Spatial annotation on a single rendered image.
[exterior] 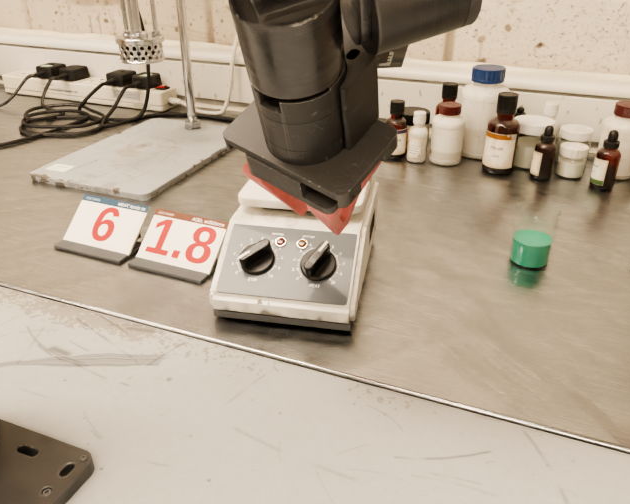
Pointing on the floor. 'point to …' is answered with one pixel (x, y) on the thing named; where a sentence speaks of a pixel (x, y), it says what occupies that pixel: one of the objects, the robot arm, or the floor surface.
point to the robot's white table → (261, 424)
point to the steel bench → (377, 280)
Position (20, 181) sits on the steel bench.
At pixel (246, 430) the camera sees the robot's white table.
